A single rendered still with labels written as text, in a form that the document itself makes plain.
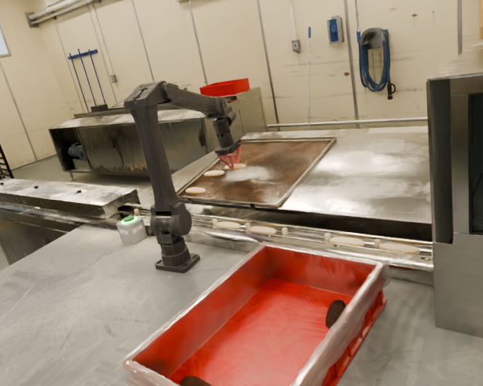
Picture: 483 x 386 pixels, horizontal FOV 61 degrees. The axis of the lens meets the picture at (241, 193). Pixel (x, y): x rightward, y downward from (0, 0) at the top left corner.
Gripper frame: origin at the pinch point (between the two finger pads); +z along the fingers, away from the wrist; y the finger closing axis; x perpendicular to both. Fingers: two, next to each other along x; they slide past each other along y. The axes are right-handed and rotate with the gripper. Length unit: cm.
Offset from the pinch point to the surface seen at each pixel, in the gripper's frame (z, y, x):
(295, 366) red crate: 2, 77, 60
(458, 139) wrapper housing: -32, 53, 87
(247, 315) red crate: 4, 67, 43
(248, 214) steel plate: 12.2, 16.5, 11.9
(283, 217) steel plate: 12.4, 16.4, 26.4
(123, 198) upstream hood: 1.4, 24.8, -41.8
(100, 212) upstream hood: 2, 35, -45
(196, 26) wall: -21, -371, -279
